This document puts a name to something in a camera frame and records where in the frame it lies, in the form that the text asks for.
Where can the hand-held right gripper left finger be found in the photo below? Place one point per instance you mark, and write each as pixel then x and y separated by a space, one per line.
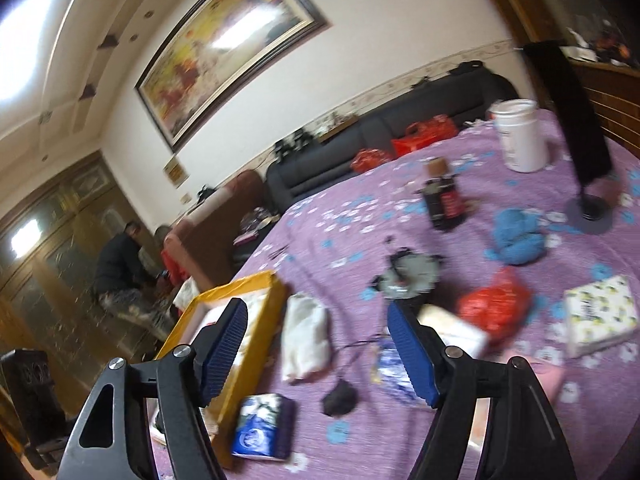
pixel 225 355

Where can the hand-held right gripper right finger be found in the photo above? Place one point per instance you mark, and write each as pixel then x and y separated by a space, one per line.
pixel 410 360

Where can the cream soft pack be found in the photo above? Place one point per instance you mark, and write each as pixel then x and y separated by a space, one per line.
pixel 460 330

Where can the yellow cardboard box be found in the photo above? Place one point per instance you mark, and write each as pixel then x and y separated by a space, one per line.
pixel 270 300

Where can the blue print tissue pack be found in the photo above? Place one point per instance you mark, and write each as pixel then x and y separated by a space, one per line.
pixel 262 425

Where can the white cloth packet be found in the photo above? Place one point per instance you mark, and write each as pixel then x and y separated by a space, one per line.
pixel 305 335

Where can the red plastic bag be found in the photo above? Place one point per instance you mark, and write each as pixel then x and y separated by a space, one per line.
pixel 495 305

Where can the blue knitted cloth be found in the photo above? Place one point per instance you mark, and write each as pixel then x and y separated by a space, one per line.
pixel 520 237

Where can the lemon print tissue pack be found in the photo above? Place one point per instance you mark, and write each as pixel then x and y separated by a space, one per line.
pixel 600 315

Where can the blue print plastic packet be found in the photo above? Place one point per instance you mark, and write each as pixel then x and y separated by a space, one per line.
pixel 390 375

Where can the black round motor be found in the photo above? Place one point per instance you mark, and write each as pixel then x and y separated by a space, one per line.
pixel 407 275

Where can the brown armchair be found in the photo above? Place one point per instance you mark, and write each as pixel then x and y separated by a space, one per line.
pixel 220 220

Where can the purple floral tablecloth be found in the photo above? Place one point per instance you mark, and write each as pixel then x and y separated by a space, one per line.
pixel 360 230

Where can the dark bottle with cork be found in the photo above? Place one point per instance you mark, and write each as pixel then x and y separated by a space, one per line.
pixel 444 200

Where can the black speaker box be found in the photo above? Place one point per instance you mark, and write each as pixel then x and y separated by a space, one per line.
pixel 30 400

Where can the small red bag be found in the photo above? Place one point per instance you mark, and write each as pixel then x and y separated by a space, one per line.
pixel 370 160

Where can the dark wooden glass doors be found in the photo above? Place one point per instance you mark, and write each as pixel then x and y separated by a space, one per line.
pixel 50 240

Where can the large red bag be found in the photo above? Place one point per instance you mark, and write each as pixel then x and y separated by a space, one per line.
pixel 425 135

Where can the dark grey sofa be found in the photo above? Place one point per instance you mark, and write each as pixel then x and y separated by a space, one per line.
pixel 380 130

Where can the white plastic tub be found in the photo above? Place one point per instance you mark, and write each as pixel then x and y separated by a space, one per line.
pixel 520 135

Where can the wooden cabinet with clutter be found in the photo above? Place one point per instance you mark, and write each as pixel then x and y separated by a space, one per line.
pixel 595 20

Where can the small gold wall frame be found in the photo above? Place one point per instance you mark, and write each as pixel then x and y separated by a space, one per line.
pixel 176 171

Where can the framed wall painting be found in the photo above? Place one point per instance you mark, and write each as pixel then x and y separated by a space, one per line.
pixel 220 45

